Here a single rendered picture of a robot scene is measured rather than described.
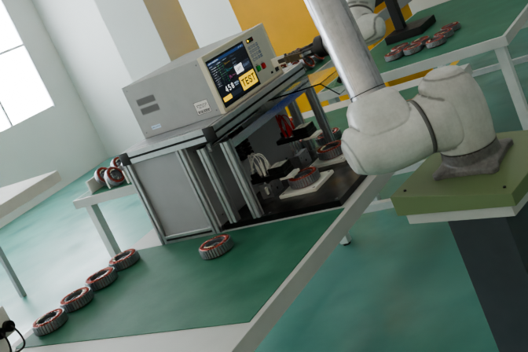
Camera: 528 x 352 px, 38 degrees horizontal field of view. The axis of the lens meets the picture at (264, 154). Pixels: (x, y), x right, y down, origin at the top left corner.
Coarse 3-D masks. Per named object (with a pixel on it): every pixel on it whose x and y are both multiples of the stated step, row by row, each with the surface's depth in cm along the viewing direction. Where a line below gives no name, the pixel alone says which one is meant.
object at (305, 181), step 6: (306, 168) 267; (312, 168) 264; (300, 174) 267; (306, 174) 259; (312, 174) 259; (318, 174) 262; (288, 180) 264; (294, 180) 260; (300, 180) 258; (306, 180) 258; (312, 180) 259; (294, 186) 261; (300, 186) 259
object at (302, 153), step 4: (304, 148) 292; (300, 152) 289; (304, 152) 290; (308, 152) 293; (292, 156) 288; (296, 156) 287; (300, 156) 288; (304, 156) 290; (308, 156) 292; (292, 160) 289; (296, 160) 288; (300, 160) 287; (304, 160) 289; (308, 160) 291; (296, 164) 288; (300, 164) 288; (304, 164) 288; (296, 168) 289; (300, 168) 288
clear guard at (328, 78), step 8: (320, 72) 288; (328, 72) 280; (336, 72) 277; (296, 80) 294; (304, 80) 287; (312, 80) 279; (320, 80) 272; (328, 80) 270; (336, 80) 272; (296, 88) 277; (304, 88) 270; (328, 88) 266; (336, 88) 267; (344, 88) 269; (280, 96) 276
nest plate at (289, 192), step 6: (324, 174) 264; (330, 174) 264; (318, 180) 261; (324, 180) 260; (306, 186) 260; (312, 186) 257; (318, 186) 256; (288, 192) 262; (294, 192) 259; (300, 192) 258; (306, 192) 256; (282, 198) 262
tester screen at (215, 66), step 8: (240, 48) 273; (224, 56) 264; (232, 56) 268; (240, 56) 272; (208, 64) 256; (216, 64) 259; (224, 64) 263; (232, 64) 267; (216, 72) 258; (224, 72) 262; (232, 72) 266; (240, 72) 270; (216, 80) 258; (224, 80) 261; (232, 80) 265; (224, 88) 260; (248, 88) 272; (224, 96) 259
